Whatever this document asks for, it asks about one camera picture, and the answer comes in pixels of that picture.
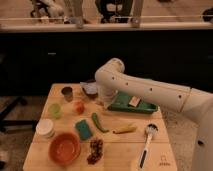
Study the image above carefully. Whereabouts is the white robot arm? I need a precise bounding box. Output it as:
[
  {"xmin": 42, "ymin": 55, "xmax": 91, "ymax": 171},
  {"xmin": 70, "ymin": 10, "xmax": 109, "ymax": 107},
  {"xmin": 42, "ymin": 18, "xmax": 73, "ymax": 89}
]
[{"xmin": 95, "ymin": 58, "xmax": 213, "ymax": 171}]

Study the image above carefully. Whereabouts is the green plastic tray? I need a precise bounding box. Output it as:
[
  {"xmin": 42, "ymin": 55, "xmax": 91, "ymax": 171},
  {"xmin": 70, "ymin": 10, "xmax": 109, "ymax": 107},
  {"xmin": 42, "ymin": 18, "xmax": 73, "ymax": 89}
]
[{"xmin": 108, "ymin": 91, "xmax": 158, "ymax": 114}]

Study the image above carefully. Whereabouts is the light blue cloth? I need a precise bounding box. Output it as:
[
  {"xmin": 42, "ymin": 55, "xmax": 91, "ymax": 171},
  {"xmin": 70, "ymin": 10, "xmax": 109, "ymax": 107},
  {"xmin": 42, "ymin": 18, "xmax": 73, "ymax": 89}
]
[{"xmin": 80, "ymin": 82, "xmax": 97, "ymax": 94}]

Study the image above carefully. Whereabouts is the dark red bowl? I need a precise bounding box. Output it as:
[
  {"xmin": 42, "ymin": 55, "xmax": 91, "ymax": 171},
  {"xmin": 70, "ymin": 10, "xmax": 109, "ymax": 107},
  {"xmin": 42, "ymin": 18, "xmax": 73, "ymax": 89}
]
[{"xmin": 80, "ymin": 79, "xmax": 98, "ymax": 99}]

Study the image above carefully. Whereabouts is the small cardboard box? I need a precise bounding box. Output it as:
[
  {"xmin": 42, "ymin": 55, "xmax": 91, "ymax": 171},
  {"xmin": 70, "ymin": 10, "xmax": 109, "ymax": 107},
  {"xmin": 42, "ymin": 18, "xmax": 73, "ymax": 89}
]
[{"xmin": 128, "ymin": 96, "xmax": 141, "ymax": 107}]

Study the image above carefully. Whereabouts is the green chili pepper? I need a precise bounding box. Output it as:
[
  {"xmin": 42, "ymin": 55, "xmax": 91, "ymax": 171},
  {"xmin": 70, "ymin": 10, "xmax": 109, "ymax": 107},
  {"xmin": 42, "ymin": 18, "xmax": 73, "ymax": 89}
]
[{"xmin": 91, "ymin": 113, "xmax": 109, "ymax": 133}]

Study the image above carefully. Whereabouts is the red tomato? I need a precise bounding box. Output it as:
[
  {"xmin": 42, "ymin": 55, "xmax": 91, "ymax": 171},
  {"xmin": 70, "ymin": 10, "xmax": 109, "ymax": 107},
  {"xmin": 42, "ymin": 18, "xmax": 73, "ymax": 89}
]
[{"xmin": 73, "ymin": 101, "xmax": 85, "ymax": 114}]

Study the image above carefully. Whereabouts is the dark metal cup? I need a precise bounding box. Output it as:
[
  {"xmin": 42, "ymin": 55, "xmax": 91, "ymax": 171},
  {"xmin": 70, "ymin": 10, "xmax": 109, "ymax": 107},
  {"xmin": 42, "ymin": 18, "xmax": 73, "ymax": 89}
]
[{"xmin": 61, "ymin": 87, "xmax": 73, "ymax": 102}]

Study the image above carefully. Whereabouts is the yellow banana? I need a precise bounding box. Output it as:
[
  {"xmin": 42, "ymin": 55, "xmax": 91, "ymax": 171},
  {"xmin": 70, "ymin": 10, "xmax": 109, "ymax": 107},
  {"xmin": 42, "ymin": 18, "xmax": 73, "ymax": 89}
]
[{"xmin": 113, "ymin": 126, "xmax": 137, "ymax": 134}]

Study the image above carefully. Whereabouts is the teal sponge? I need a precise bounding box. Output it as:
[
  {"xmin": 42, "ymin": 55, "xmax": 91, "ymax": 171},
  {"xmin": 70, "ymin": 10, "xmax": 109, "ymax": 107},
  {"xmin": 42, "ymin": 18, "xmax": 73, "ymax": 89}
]
[{"xmin": 75, "ymin": 120, "xmax": 93, "ymax": 141}]

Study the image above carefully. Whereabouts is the green plastic cup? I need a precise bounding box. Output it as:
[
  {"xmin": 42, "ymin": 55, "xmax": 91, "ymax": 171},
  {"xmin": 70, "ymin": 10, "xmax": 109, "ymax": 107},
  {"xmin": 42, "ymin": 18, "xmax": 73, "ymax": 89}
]
[{"xmin": 48, "ymin": 103, "xmax": 61, "ymax": 119}]

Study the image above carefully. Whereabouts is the bunch of dark grapes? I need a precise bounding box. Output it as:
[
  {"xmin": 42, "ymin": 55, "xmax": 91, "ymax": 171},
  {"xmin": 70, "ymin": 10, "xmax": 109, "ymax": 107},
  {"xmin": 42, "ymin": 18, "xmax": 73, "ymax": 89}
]
[{"xmin": 87, "ymin": 139, "xmax": 103, "ymax": 164}]

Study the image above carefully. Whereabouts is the orange bowl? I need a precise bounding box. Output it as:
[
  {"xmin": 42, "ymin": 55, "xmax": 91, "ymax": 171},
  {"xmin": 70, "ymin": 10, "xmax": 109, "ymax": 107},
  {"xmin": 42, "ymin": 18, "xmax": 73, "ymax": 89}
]
[{"xmin": 48, "ymin": 132, "xmax": 81, "ymax": 166}]

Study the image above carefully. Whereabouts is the black office chair base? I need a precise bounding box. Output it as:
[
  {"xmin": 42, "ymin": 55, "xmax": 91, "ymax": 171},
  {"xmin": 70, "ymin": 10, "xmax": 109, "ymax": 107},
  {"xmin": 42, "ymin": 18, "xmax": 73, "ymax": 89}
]
[{"xmin": 0, "ymin": 96, "xmax": 38, "ymax": 134}]

